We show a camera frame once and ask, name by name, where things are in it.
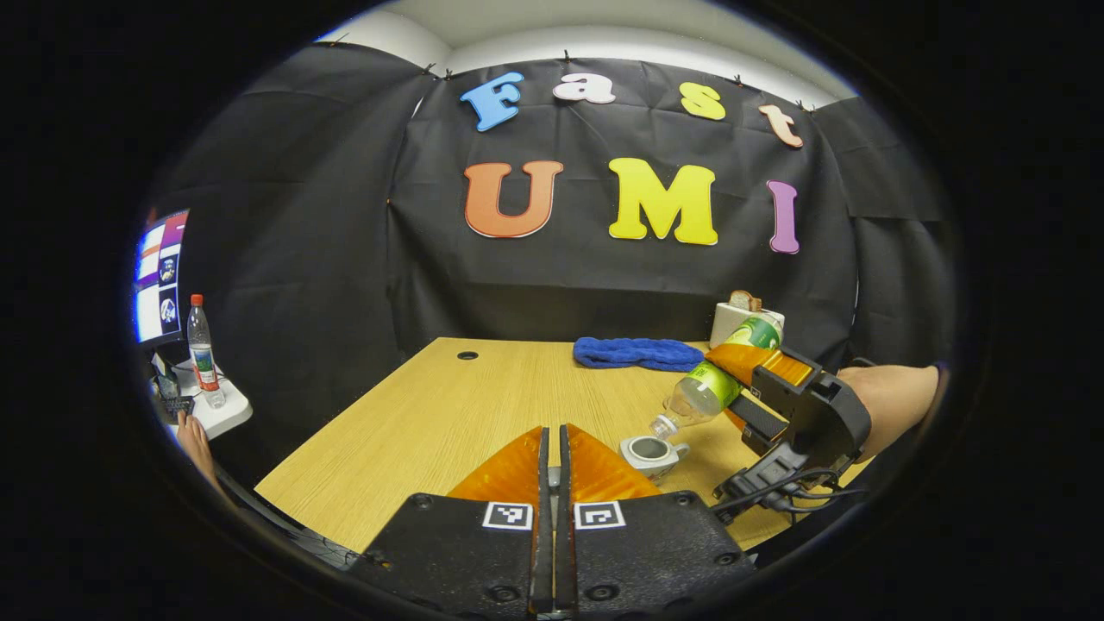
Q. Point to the white teacup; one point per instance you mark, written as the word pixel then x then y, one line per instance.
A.
pixel 649 461

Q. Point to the blue towel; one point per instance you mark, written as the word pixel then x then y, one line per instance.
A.
pixel 638 354

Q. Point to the white toaster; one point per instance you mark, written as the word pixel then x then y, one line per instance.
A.
pixel 729 326

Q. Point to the computer monitor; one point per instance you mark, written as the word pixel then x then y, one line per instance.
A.
pixel 162 276

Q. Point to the bread slice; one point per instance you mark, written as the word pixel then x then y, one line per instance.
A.
pixel 744 301

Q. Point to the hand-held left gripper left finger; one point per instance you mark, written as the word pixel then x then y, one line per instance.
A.
pixel 543 552

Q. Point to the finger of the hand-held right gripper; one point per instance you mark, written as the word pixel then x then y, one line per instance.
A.
pixel 759 362
pixel 759 423

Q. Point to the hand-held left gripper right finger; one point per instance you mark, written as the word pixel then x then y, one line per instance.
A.
pixel 566 552

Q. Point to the small black device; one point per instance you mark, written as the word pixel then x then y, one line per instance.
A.
pixel 177 404

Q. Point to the red-capped plastic bottle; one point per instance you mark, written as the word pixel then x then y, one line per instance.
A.
pixel 203 354

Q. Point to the clear water bottle green label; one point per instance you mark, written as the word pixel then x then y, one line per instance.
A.
pixel 703 388

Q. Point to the black backdrop cloth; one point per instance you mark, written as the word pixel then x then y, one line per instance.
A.
pixel 302 241

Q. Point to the white side table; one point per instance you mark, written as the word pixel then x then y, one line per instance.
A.
pixel 228 418

